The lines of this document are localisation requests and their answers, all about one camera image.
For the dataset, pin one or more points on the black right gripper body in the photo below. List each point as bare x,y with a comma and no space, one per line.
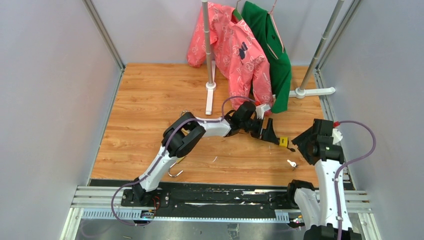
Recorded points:
303,141

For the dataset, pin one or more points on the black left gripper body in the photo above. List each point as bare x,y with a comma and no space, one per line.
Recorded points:
255,127

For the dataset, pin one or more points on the yellow padlock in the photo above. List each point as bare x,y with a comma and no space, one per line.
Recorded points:
284,142

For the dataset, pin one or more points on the white headed key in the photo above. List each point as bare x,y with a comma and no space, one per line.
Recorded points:
292,164

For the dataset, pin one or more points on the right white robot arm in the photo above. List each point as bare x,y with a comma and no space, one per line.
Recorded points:
324,213

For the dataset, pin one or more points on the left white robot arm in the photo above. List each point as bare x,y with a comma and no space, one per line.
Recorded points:
183,135

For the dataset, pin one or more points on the white clothes rack right pole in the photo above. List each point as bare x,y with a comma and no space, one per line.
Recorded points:
301,91

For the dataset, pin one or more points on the white clothes rack pole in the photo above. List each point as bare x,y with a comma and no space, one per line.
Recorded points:
301,91
210,64

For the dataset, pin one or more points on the white clothes rack left pole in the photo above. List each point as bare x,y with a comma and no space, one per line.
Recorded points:
210,64

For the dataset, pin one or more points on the pink patterned jacket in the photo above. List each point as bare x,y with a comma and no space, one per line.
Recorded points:
239,56

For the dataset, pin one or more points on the green shirt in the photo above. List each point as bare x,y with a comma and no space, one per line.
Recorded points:
264,29

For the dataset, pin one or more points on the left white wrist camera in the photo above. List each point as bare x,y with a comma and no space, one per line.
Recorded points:
261,110

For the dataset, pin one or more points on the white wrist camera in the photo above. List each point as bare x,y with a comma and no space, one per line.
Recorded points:
261,110
336,134

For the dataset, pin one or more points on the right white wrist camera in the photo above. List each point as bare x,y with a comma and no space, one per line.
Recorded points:
336,134

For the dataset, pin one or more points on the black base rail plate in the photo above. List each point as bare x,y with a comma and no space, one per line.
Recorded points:
214,201

